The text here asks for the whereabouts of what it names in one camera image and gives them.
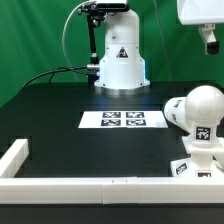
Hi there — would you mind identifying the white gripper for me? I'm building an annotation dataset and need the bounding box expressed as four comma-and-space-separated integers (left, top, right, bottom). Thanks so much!
177, 0, 224, 55

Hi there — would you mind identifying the white lamp bulb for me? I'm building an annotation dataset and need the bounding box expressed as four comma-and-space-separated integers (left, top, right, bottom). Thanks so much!
185, 85, 224, 148

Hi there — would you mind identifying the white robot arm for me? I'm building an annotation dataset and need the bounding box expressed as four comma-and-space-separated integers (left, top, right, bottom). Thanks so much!
95, 0, 224, 91

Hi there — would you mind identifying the white marker sheet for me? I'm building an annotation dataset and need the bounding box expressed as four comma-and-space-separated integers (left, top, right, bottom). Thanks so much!
79, 111, 168, 129

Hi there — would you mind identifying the white front fence bar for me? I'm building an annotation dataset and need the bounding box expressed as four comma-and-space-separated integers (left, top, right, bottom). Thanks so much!
0, 177, 224, 204

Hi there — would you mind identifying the white fence bar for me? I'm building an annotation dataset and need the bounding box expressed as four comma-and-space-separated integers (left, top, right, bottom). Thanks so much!
0, 177, 224, 204
0, 139, 29, 178

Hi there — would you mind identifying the white left fence bar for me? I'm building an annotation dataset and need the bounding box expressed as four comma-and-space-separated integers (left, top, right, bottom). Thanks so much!
0, 139, 29, 178

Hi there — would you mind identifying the grey thin cable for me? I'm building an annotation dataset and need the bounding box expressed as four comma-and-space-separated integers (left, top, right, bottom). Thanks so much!
61, 0, 94, 83

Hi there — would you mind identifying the black cable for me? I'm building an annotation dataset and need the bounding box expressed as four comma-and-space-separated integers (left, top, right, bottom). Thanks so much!
20, 65, 90, 92

